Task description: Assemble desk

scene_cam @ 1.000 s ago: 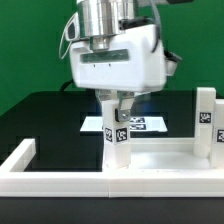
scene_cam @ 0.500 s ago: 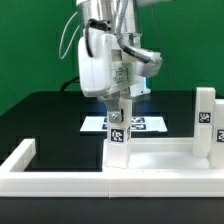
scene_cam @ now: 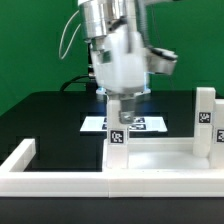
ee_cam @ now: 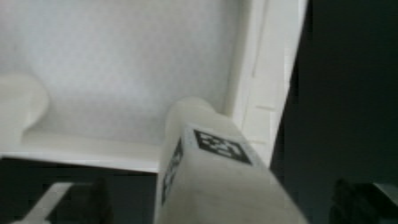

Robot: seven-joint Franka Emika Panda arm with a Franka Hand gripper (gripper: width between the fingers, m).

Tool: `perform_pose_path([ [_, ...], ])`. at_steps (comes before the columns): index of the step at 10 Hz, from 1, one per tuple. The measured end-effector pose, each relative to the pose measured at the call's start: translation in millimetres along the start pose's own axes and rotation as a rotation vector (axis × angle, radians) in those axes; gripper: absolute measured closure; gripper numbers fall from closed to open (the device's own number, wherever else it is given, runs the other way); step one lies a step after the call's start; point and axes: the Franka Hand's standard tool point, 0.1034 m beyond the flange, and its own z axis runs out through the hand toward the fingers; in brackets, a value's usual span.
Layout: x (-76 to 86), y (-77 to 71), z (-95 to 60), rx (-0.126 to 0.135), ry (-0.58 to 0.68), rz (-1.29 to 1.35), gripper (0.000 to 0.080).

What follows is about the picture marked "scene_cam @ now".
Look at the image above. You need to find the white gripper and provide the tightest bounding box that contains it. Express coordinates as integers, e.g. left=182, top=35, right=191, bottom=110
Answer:
left=91, top=31, right=178, bottom=124

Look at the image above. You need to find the white desk top tray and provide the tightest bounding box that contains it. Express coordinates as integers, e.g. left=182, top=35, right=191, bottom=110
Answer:
left=102, top=137, right=224, bottom=179

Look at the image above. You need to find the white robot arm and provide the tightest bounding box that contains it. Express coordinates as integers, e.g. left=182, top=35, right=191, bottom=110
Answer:
left=78, top=0, right=177, bottom=124

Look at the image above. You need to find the marker tag sheet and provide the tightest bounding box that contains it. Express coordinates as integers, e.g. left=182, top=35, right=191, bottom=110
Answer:
left=80, top=116, right=168, bottom=132

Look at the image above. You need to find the white U-shaped fence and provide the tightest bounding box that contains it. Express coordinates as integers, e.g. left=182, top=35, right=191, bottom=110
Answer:
left=0, top=139, right=224, bottom=197

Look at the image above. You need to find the white cable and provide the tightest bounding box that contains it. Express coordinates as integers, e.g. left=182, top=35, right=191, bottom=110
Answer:
left=58, top=9, right=83, bottom=61

